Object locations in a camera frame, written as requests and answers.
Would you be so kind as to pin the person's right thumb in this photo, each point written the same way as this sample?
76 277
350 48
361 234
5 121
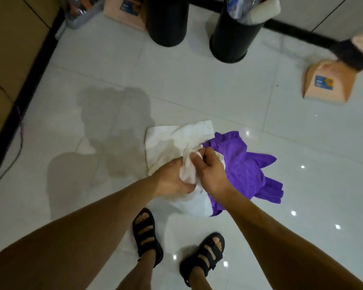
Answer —
197 157

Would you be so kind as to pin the person's leg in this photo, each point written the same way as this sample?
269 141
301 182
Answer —
137 276
199 279

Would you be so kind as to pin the grey plastic basket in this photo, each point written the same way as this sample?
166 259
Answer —
81 13

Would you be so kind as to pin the purple cloth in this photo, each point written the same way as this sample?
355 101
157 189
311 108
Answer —
245 169

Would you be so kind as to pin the black right sandal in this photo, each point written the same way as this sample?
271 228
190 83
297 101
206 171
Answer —
204 258

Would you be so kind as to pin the person's right leg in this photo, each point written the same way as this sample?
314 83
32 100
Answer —
199 279

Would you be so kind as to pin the person's right hand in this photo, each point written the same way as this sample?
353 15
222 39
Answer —
213 178

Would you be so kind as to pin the person's right forearm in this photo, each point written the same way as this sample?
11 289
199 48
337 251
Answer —
284 244

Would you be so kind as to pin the black round trash bin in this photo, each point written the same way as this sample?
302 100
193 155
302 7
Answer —
233 39
166 21

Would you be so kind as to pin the clear plastic trash bag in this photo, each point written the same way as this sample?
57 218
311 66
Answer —
240 7

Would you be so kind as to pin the black sandal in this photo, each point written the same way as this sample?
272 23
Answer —
204 258
146 235

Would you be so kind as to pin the person's left leg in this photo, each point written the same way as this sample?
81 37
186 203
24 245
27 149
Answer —
137 276

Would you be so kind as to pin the person's left hand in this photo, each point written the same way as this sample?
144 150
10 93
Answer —
169 179

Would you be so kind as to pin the black left sandal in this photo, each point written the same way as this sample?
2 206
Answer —
146 235

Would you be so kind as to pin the pink dustpan in bin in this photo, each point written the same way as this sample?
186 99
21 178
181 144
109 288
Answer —
267 7

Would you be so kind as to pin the pink dustpan with blue label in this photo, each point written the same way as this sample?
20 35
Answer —
127 12
328 84

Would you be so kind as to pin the brown wooden cabinet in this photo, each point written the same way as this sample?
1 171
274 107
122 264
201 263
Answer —
15 42

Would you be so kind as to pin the person's left thumb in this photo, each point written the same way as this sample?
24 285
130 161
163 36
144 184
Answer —
176 163

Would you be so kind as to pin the person's left forearm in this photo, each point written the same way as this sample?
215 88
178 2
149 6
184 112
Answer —
78 232

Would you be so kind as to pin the white cloth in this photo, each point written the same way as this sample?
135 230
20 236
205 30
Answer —
169 141

